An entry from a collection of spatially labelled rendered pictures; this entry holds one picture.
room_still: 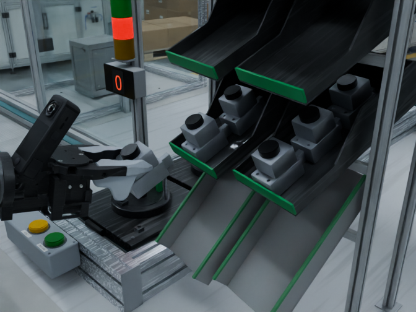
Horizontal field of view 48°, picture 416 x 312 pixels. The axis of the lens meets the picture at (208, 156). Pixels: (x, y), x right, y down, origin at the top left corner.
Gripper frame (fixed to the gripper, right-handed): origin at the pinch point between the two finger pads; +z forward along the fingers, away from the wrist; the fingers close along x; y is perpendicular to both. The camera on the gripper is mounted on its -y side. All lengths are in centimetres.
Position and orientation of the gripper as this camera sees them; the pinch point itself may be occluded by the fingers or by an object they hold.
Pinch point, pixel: (137, 156)
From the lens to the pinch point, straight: 72.2
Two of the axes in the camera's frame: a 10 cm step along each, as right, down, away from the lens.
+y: -1.8, 9.4, 3.0
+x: 5.9, 3.5, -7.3
